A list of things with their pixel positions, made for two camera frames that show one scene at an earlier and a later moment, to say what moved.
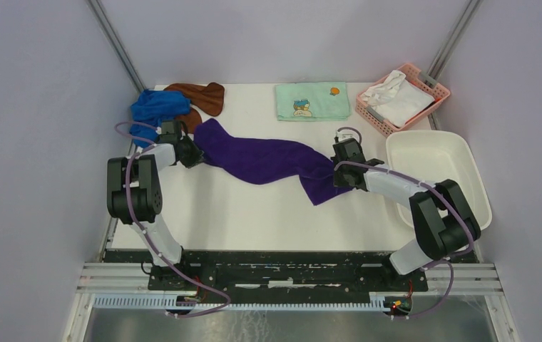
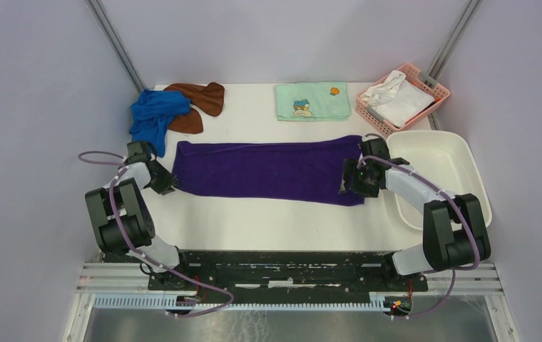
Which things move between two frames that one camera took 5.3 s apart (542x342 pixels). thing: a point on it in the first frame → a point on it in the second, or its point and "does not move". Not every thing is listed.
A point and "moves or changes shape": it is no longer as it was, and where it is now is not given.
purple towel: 264,162 moves or changes shape
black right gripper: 339,182 → 350,167
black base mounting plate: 282,271 does not move
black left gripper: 196,154 → 165,187
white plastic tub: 437,156 does not move
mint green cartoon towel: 313,101 does not move
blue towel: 151,108 does not move
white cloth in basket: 396,100 does not move
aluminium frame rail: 441,277 does not move
